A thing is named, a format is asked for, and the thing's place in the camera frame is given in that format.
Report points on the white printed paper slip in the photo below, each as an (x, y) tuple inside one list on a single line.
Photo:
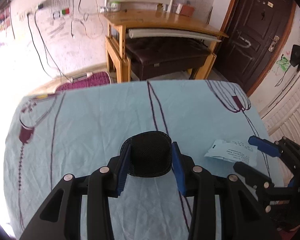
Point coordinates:
[(233, 151)]

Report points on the purple floor mat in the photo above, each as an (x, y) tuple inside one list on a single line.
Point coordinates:
[(97, 79)]

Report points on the white power strip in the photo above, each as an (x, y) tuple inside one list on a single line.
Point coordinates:
[(81, 76)]

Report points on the dark brown tufted bench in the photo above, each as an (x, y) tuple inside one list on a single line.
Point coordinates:
[(156, 56)]

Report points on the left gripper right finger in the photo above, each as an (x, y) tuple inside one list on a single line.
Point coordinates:
[(242, 217)]

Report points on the wooden desk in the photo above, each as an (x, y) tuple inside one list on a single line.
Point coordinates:
[(150, 23)]

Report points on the dark brown entrance door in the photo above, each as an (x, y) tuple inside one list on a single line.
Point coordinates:
[(256, 29)]

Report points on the pink tissue box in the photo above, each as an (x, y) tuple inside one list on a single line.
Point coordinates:
[(185, 10)]

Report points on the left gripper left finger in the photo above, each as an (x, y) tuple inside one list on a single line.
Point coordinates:
[(59, 216)]

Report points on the light blue patterned tablecloth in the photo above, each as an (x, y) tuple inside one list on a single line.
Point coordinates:
[(80, 130)]

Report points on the black mesh pouch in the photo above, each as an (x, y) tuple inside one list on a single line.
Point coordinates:
[(149, 154)]

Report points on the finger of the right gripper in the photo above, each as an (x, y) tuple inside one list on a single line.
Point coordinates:
[(265, 146), (253, 177)]

